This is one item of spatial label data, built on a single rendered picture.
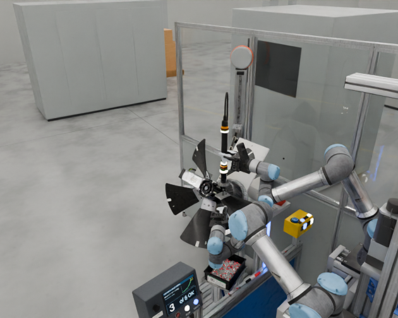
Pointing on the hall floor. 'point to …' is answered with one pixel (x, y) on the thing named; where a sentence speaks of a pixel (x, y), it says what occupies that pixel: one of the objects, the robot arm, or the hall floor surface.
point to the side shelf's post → (255, 262)
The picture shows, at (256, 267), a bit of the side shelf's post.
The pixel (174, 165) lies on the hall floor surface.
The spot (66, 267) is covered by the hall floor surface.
